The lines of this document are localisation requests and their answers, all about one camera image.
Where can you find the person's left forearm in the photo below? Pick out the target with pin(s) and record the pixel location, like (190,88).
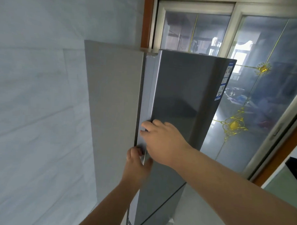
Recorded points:
(107,210)

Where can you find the brown wooden door frame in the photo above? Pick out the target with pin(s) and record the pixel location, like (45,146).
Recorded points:
(147,17)

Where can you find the person's right hand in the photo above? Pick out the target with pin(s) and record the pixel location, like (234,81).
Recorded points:
(166,144)

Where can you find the person's right forearm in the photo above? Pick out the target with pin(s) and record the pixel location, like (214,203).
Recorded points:
(233,193)

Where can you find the black countertop appliance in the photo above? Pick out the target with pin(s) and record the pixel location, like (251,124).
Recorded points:
(295,167)

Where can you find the glass door with gold ornaments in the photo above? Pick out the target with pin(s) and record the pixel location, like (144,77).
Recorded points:
(267,101)

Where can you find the narrow white-framed glass door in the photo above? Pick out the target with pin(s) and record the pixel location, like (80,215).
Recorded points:
(191,32)

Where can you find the person's left hand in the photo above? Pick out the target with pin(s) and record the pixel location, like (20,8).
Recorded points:
(134,172)

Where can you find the small blue white sticker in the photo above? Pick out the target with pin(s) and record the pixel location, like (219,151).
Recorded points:
(224,81)

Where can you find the blue white picture sticker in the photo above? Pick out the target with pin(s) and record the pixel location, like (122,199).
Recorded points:
(220,92)

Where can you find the silver grey refrigerator body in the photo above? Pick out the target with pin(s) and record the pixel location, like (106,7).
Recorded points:
(109,102)

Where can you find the silver refrigerator door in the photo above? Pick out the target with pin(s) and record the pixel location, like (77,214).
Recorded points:
(159,209)
(183,93)

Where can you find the person's left thumb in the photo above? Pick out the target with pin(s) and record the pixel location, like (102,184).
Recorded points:
(149,164)

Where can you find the white kitchen counter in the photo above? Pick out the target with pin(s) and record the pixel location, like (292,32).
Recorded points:
(282,188)

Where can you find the person's right thumb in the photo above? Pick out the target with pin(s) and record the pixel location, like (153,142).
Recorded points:
(144,134)

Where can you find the large blue white sticker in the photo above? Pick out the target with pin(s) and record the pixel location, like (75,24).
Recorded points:
(229,70)

